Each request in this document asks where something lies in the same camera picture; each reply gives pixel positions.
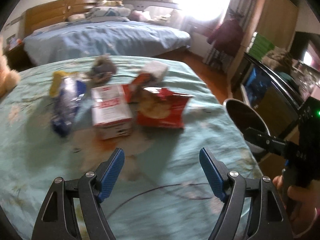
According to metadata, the red white carton box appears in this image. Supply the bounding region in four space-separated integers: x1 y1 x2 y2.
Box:
91 85 133 140

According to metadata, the blue white snack bag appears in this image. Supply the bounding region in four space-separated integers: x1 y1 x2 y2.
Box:
51 77 86 138

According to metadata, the red chip bag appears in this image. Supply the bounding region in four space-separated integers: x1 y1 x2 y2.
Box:
136 87 193 128

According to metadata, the small red box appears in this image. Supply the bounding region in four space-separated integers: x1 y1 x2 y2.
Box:
122 73 155 103

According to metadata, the round metal trash bin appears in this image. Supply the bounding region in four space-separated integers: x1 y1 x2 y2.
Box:
223 98 272 162

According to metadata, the person's right hand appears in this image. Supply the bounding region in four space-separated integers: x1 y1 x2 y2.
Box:
287 180 319 239

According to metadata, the green floral bed sheet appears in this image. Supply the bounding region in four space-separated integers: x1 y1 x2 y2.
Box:
0 55 263 240

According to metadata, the dark tv cabinet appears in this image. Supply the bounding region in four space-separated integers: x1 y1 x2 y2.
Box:
231 53 303 139

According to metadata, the yellow crumpled wrapper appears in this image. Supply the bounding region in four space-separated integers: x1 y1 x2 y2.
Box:
49 70 78 98

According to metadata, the stack of green books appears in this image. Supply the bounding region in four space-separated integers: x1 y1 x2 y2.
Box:
246 32 275 61

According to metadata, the crumpled grey paper ball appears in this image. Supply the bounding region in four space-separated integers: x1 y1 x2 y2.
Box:
87 54 117 83

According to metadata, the white tissue pack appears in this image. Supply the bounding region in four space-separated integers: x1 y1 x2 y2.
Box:
140 61 169 82

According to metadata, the cream teddy bear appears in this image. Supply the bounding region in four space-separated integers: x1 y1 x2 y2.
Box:
0 36 21 98

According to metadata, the dark red hanging coat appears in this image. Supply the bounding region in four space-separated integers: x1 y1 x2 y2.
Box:
207 18 244 57

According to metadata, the wooden wardrobe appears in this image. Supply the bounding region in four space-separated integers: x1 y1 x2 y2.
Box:
227 0 298 81

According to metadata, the dark wooden nightstand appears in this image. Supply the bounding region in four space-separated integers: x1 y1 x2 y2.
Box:
5 43 35 72

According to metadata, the blue bed cover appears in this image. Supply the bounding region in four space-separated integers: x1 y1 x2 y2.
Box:
23 21 191 66

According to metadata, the framed photo on nightstand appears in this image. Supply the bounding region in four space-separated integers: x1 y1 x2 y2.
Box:
7 35 22 50

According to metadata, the blue white pillow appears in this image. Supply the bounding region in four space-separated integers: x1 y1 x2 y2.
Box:
85 7 131 22

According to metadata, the pink plush toy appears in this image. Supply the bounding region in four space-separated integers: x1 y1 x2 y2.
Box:
128 10 152 22

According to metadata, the wooden headboard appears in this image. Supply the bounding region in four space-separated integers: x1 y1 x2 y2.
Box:
23 0 99 38

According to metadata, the plush toy on headboard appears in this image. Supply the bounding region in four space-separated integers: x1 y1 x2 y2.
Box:
97 0 124 7

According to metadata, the black cable on bed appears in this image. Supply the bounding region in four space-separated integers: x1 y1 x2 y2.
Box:
106 182 213 218

